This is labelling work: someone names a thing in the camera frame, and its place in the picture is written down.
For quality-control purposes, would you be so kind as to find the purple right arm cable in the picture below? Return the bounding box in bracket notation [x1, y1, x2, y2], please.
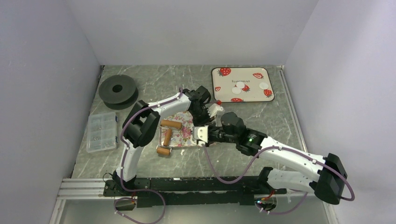
[202, 143, 355, 216]

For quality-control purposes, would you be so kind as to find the black filament spool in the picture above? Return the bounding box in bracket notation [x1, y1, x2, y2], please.
[99, 74, 139, 110]

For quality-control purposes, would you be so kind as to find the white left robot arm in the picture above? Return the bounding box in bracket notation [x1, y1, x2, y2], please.
[113, 86, 224, 196]

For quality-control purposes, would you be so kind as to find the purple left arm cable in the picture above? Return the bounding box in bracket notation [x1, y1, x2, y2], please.
[113, 88, 184, 224]

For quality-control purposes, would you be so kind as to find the clear plastic parts box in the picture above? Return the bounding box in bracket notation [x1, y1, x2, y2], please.
[86, 112, 118, 153]

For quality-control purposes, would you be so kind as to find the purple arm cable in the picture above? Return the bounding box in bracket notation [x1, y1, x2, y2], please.
[202, 143, 355, 216]
[113, 88, 184, 224]

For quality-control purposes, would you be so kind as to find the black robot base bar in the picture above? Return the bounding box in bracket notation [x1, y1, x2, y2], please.
[103, 176, 287, 208]

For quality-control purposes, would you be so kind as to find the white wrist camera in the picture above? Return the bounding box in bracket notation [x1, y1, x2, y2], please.
[191, 126, 209, 146]
[207, 100, 225, 118]

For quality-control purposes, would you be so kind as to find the strawberry print tray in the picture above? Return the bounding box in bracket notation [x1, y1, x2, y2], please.
[211, 67, 275, 103]

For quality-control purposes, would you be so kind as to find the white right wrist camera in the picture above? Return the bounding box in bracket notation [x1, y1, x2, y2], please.
[191, 126, 209, 146]

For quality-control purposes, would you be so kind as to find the aluminium frame rail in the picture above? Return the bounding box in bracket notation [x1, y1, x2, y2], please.
[57, 178, 105, 200]

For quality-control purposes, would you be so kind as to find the round white wrapper right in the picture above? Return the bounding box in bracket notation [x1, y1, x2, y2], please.
[259, 82, 269, 90]

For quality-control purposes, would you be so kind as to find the round white wrapper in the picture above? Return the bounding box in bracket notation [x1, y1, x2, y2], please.
[259, 82, 269, 90]
[232, 86, 242, 95]
[235, 81, 245, 89]

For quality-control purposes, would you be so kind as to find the floral print tray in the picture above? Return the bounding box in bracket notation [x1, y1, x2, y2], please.
[159, 112, 196, 147]

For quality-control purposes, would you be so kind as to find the wooden rolling pin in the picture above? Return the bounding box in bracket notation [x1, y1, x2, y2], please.
[156, 119, 182, 156]

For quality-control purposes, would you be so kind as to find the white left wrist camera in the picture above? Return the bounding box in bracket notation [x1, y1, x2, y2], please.
[207, 100, 225, 118]

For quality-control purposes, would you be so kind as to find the round white wrapper middle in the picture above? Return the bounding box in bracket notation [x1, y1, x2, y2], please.
[235, 81, 245, 89]

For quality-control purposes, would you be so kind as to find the round white wrapper left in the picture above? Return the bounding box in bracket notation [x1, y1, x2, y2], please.
[232, 86, 242, 95]

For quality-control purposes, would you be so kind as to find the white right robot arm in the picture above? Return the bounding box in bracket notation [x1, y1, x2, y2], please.
[197, 112, 355, 205]

